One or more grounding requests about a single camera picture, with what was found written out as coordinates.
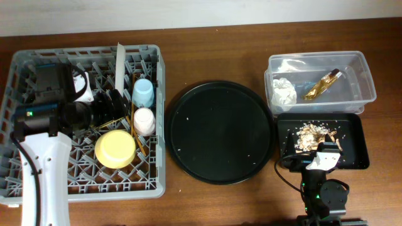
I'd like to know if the pile of food scraps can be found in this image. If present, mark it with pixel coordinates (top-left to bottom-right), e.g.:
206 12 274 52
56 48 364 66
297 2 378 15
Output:
295 124 343 153

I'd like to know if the right black cable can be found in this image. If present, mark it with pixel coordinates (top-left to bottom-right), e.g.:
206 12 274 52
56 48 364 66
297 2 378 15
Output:
274 153 315 202

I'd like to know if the black rectangular tray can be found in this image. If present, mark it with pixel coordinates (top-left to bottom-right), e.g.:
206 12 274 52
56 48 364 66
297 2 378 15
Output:
277 113 369 170

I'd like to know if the grey round plate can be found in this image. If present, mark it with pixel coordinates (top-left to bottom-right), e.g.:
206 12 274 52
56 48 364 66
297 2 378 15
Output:
115 43 126 97

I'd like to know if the white tissue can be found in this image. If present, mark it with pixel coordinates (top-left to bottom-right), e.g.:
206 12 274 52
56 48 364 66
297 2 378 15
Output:
272 78 297 105

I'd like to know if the yellow bowl with food scraps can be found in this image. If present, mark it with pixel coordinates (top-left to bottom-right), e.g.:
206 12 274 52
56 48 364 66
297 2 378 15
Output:
94 130 136 169

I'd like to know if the black cable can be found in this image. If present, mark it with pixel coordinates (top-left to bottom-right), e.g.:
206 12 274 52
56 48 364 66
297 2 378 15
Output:
274 153 315 202
11 134 41 226

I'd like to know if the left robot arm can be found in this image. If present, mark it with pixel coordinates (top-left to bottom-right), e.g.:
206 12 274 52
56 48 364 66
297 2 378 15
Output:
10 63 128 225

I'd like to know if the clear plastic bin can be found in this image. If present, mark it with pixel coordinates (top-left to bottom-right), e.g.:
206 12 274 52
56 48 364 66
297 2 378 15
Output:
264 51 377 115

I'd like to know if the wooden chopstick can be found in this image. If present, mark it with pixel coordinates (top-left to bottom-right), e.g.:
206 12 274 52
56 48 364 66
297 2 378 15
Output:
126 116 146 156
130 73 136 136

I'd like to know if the left black cable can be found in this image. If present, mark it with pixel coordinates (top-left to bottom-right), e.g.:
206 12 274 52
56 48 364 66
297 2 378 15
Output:
11 134 41 226

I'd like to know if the pink plastic cup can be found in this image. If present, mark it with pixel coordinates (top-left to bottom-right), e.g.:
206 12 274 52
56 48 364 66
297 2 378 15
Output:
134 107 156 136

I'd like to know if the gold snack wrapper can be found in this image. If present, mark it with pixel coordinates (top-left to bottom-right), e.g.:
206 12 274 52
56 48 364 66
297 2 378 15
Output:
303 68 342 100

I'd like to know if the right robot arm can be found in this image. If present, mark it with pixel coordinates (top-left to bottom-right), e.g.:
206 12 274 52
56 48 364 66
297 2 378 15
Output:
274 135 368 226

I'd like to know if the grey dishwasher rack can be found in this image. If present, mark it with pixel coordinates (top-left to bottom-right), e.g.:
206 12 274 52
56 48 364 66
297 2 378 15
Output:
1 45 166 205

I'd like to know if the blue plastic cup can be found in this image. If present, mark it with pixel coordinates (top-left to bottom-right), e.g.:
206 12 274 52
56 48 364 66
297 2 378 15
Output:
132 78 155 108

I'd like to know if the round black tray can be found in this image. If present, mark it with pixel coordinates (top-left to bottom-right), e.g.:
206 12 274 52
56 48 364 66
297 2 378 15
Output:
165 81 276 185

